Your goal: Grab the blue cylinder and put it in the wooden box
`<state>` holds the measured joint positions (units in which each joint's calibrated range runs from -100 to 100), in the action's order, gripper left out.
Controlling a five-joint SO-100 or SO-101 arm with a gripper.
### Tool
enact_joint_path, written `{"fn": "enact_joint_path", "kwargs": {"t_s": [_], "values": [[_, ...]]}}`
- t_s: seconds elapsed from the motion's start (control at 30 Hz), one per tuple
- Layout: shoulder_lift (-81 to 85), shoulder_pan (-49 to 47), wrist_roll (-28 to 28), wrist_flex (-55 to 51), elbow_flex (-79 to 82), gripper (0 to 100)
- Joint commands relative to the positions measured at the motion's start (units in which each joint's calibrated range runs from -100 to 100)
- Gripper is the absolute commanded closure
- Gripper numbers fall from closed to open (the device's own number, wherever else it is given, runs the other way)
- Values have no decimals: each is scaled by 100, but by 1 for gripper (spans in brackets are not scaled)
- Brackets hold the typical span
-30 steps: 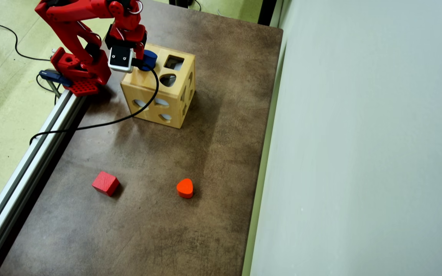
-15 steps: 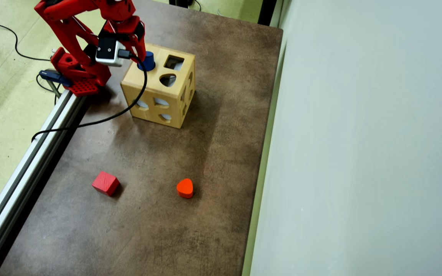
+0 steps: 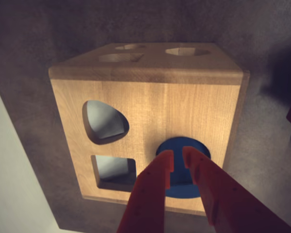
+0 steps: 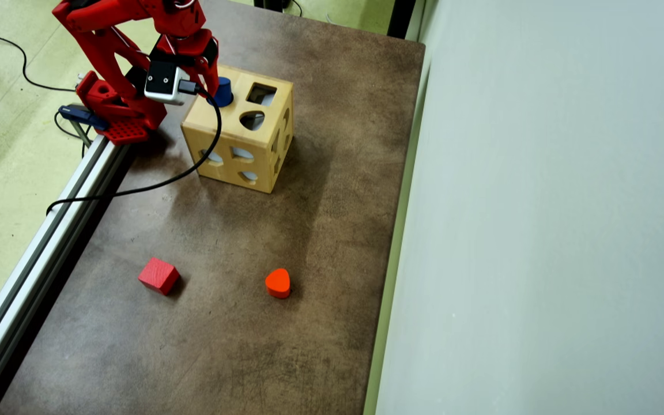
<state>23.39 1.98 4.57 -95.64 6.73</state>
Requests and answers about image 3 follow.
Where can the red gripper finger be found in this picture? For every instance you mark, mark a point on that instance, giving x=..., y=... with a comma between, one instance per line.
x=148, y=199
x=228, y=206

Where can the blue wooden cylinder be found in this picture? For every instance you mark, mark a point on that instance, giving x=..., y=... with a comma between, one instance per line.
x=182, y=193

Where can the wooden shape sorter box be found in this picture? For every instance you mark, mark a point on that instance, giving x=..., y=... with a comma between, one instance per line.
x=160, y=102

